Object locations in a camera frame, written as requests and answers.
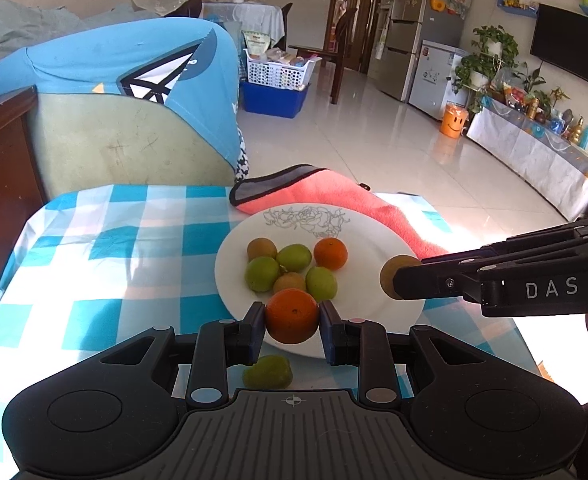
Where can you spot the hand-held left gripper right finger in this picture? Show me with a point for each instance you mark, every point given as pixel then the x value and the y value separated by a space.
pixel 326 330

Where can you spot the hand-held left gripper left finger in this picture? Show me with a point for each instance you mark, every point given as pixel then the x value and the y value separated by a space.
pixel 258 330

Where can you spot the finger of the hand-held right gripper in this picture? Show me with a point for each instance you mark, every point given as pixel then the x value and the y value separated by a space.
pixel 524 247
pixel 434 282

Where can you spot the orange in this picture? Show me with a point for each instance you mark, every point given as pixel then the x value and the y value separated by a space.
pixel 292 316
pixel 330 253

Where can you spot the green jujube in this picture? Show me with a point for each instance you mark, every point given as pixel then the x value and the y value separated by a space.
pixel 294 257
pixel 321 283
pixel 262 273
pixel 268 372

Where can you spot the brown longan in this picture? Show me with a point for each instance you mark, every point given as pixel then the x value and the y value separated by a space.
pixel 261 249
pixel 387 274
pixel 289 281

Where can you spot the white plate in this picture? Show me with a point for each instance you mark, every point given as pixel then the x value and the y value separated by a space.
pixel 374 240

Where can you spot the pink towel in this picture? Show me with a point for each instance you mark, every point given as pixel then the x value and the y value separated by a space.
pixel 374 210

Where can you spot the white cloth covered cabinet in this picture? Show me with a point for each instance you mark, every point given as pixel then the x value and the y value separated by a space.
pixel 524 150

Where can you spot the orange smiley bin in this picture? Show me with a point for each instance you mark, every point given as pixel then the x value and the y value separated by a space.
pixel 453 121

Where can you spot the blue white checkered tablecloth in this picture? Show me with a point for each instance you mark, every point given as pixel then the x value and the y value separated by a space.
pixel 99 270

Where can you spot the small white freezer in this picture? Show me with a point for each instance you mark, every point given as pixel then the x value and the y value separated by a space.
pixel 434 80

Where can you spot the green potted plant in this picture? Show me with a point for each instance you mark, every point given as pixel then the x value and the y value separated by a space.
pixel 491 45

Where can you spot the black television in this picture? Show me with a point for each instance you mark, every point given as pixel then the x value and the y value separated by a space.
pixel 574 45

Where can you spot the pale green armchair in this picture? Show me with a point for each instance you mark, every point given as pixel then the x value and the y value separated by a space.
pixel 124 150

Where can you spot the blue storage bin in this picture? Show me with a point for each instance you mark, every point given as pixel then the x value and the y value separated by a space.
pixel 274 102

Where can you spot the silver refrigerator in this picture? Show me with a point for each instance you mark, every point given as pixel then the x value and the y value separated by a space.
pixel 414 20

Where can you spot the white perforated basket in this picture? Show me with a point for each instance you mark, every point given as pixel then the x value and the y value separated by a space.
pixel 279 75

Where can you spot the dark wooden chair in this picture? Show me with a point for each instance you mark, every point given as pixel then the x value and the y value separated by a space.
pixel 341 40

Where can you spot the brown wooden door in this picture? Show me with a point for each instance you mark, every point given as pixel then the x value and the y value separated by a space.
pixel 361 10

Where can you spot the white food bag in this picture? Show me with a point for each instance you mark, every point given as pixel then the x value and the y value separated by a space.
pixel 258 42

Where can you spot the white cloth covered table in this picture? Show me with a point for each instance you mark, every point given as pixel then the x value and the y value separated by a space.
pixel 244 17

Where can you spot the blue printed cloth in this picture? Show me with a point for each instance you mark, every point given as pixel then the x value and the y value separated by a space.
pixel 99 55

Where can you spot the grey bedding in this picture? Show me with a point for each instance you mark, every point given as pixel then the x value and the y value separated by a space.
pixel 14 25

